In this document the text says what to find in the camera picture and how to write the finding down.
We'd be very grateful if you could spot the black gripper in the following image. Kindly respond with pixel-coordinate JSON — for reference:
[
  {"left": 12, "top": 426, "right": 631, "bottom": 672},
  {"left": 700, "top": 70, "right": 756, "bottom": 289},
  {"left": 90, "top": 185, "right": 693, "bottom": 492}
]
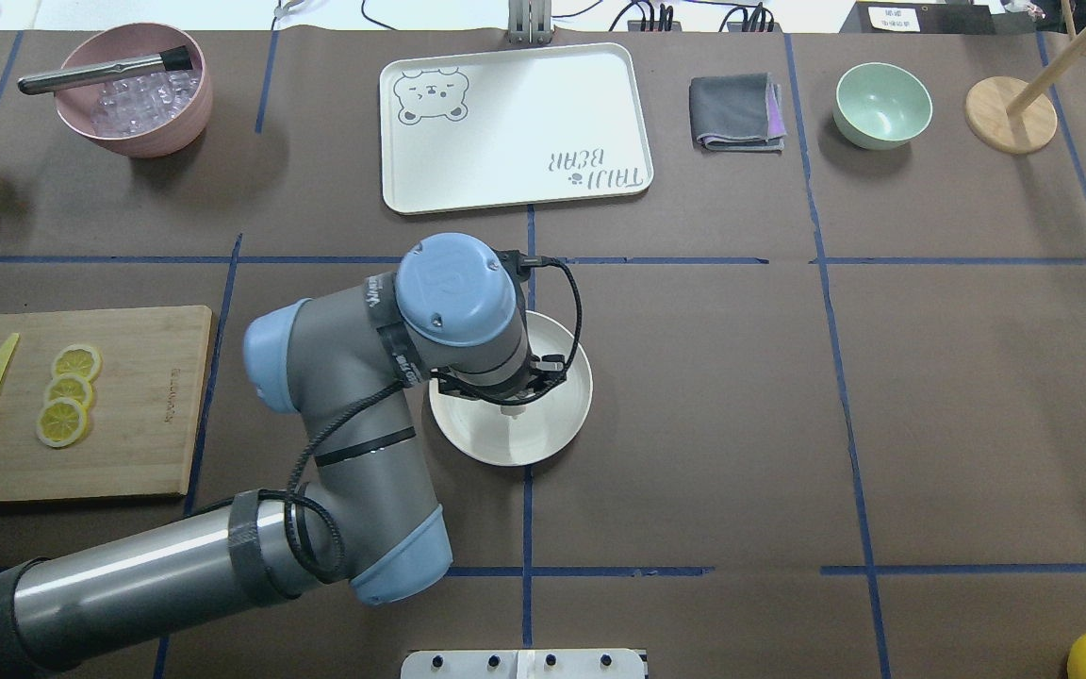
[{"left": 430, "top": 354, "right": 568, "bottom": 406}]

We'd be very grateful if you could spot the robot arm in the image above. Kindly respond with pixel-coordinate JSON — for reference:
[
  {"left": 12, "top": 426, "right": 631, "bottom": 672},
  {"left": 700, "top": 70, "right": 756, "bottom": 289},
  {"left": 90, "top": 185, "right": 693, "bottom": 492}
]
[{"left": 0, "top": 232, "right": 576, "bottom": 678}]

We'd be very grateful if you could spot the white bear tray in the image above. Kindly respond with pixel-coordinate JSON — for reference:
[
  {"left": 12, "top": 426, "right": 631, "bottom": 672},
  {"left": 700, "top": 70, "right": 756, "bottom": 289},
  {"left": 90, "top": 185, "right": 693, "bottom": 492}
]
[{"left": 379, "top": 42, "right": 654, "bottom": 215}]

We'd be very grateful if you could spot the grey folded cloth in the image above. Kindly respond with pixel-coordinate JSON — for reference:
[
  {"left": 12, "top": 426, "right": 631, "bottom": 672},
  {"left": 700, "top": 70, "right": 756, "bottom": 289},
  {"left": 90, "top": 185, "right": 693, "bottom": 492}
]
[{"left": 689, "top": 72, "right": 787, "bottom": 152}]

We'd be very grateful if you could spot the black power strip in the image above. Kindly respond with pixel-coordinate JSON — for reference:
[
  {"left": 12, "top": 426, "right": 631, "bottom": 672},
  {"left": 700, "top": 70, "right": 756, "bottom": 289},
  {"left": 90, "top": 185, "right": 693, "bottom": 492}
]
[{"left": 626, "top": 1, "right": 780, "bottom": 34}]

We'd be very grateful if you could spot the bamboo cutting board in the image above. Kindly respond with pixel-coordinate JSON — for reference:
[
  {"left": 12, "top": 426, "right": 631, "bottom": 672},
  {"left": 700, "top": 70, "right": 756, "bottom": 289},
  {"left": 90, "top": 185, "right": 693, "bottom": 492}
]
[{"left": 0, "top": 306, "right": 215, "bottom": 503}]

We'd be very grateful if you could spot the mint green bowl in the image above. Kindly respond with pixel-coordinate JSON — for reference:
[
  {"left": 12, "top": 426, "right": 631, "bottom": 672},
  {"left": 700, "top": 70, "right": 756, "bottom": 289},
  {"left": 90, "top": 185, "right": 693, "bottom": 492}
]
[{"left": 832, "top": 63, "right": 934, "bottom": 151}]

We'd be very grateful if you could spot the pink bowl with ice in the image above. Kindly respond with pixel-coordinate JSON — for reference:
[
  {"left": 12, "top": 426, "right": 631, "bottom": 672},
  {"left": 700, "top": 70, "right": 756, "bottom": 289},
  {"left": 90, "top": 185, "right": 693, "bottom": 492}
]
[{"left": 55, "top": 23, "right": 214, "bottom": 158}]

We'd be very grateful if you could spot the lemon slice top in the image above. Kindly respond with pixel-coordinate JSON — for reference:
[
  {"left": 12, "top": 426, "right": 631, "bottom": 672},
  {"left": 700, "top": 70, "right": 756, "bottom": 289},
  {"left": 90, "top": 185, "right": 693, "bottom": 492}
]
[{"left": 49, "top": 343, "right": 103, "bottom": 383}]

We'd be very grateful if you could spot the lemon slice middle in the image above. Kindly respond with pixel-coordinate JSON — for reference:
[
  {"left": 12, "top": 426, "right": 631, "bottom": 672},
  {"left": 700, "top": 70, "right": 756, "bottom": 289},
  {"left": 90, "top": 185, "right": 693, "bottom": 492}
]
[{"left": 43, "top": 373, "right": 94, "bottom": 411}]

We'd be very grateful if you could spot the wooden mug tree stand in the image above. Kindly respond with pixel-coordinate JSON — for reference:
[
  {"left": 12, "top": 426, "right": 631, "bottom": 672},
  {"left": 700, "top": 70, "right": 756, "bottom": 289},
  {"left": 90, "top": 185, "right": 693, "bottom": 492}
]
[{"left": 963, "top": 27, "right": 1086, "bottom": 155}]

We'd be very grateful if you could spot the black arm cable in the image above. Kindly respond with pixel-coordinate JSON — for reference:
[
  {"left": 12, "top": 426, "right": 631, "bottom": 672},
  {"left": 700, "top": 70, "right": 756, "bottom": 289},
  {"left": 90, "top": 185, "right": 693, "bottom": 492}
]
[{"left": 283, "top": 257, "right": 584, "bottom": 586}]

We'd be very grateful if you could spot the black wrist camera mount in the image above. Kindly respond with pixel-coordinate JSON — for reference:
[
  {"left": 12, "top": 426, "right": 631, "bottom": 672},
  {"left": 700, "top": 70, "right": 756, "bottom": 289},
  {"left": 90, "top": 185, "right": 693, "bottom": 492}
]
[{"left": 494, "top": 249, "right": 548, "bottom": 284}]

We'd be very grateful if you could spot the white mount base plate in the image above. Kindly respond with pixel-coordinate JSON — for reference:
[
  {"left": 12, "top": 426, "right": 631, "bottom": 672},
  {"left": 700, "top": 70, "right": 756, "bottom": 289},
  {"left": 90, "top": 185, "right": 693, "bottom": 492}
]
[{"left": 400, "top": 647, "right": 651, "bottom": 678}]

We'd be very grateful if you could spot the aluminium frame post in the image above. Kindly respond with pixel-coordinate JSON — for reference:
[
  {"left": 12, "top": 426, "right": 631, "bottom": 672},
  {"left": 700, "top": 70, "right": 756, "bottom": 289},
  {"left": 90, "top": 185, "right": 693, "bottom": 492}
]
[{"left": 507, "top": 0, "right": 554, "bottom": 45}]

